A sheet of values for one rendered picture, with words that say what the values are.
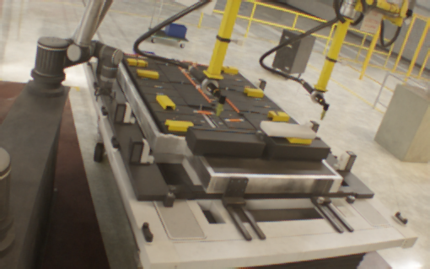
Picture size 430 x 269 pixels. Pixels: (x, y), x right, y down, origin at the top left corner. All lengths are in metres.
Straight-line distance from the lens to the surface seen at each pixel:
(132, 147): 2.20
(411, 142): 6.64
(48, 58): 2.73
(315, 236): 2.25
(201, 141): 2.19
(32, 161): 2.09
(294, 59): 8.59
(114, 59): 2.72
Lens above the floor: 2.00
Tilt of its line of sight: 23 degrees down
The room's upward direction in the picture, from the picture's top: 16 degrees clockwise
